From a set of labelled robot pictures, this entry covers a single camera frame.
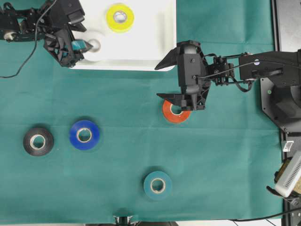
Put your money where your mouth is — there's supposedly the green table cloth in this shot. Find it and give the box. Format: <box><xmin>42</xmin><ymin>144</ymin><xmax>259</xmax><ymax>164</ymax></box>
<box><xmin>0</xmin><ymin>0</ymin><xmax>282</xmax><ymax>224</ymax></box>

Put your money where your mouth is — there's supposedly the white tape roll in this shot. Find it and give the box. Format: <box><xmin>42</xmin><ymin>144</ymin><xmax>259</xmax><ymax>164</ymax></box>
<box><xmin>80</xmin><ymin>31</ymin><xmax>105</xmax><ymax>62</ymax></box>

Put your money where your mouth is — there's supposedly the black tape roll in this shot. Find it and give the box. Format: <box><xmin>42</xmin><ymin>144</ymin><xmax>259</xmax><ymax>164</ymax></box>
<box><xmin>23</xmin><ymin>128</ymin><xmax>54</xmax><ymax>156</ymax></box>

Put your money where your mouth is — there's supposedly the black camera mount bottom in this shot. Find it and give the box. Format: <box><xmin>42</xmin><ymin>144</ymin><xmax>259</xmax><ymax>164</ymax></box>
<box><xmin>114</xmin><ymin>216</ymin><xmax>135</xmax><ymax>226</ymax></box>

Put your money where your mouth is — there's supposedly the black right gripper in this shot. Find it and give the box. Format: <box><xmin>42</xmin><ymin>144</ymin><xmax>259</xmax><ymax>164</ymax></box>
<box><xmin>155</xmin><ymin>40</ymin><xmax>234</xmax><ymax>111</ymax></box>

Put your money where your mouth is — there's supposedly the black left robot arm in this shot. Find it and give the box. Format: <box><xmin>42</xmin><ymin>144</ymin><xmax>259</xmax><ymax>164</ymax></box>
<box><xmin>0</xmin><ymin>0</ymin><xmax>93</xmax><ymax>68</ymax></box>

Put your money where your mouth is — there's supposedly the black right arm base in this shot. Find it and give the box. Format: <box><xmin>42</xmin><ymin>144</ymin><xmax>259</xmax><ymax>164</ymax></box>
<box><xmin>260</xmin><ymin>78</ymin><xmax>301</xmax><ymax>133</ymax></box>

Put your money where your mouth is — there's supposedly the teal tape roll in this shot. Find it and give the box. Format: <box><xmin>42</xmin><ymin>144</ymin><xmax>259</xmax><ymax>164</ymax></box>
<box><xmin>143</xmin><ymin>171</ymin><xmax>173</xmax><ymax>201</ymax></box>

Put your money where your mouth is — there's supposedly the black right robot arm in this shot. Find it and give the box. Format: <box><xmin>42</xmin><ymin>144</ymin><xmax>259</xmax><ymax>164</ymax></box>
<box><xmin>155</xmin><ymin>40</ymin><xmax>301</xmax><ymax>111</ymax></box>

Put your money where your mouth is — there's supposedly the white plastic case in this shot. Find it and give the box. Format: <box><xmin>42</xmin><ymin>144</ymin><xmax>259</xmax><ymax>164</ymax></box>
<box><xmin>73</xmin><ymin>0</ymin><xmax>176</xmax><ymax>71</ymax></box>

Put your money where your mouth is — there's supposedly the white perforated box device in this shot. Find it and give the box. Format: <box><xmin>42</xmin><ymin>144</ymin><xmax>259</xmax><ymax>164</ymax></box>
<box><xmin>275</xmin><ymin>151</ymin><xmax>301</xmax><ymax>198</ymax></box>

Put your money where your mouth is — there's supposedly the yellow tape roll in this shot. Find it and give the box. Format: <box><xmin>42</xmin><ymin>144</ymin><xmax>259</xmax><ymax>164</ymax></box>
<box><xmin>106</xmin><ymin>3</ymin><xmax>135</xmax><ymax>33</ymax></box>

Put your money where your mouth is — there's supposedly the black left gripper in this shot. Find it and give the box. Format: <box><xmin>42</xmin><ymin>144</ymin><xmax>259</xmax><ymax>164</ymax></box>
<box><xmin>40</xmin><ymin>0</ymin><xmax>94</xmax><ymax>68</ymax></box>

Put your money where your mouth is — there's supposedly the red tape roll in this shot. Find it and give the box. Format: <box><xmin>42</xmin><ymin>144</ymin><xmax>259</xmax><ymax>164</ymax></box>
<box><xmin>162</xmin><ymin>100</ymin><xmax>191</xmax><ymax>124</ymax></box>

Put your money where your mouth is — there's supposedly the small white label tag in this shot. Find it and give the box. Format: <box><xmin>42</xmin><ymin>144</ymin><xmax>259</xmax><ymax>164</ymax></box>
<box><xmin>282</xmin><ymin>141</ymin><xmax>294</xmax><ymax>152</ymax></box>

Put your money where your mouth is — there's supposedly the black cable bottom right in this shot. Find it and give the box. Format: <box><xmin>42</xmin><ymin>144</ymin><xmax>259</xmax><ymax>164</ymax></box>
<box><xmin>231</xmin><ymin>207</ymin><xmax>301</xmax><ymax>222</ymax></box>

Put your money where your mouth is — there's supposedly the blue tape roll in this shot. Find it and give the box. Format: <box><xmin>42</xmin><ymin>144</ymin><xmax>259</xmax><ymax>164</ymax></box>
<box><xmin>69</xmin><ymin>120</ymin><xmax>100</xmax><ymax>151</ymax></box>

